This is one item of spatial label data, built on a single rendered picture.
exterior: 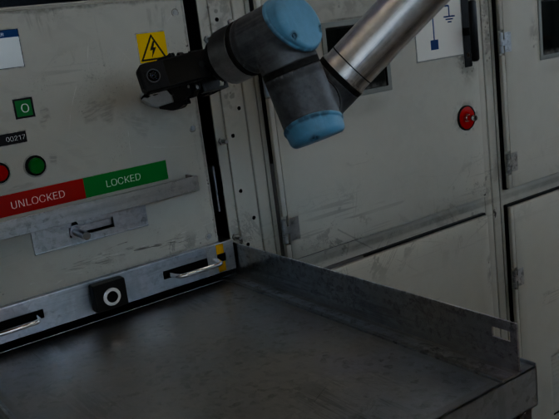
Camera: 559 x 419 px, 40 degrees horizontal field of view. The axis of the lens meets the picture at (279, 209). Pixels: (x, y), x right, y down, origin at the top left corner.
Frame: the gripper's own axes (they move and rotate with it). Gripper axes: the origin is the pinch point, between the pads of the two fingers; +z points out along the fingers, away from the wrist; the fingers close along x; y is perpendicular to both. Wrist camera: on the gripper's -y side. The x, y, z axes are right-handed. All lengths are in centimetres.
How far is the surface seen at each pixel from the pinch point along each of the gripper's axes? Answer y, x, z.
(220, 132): 15.8, -9.3, 0.4
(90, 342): -21.1, -36.7, 8.0
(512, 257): 93, -61, -10
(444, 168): 71, -32, -12
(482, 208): 85, -45, -10
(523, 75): 100, -17, -24
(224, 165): 15.6, -15.6, 2.2
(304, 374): -15, -47, -31
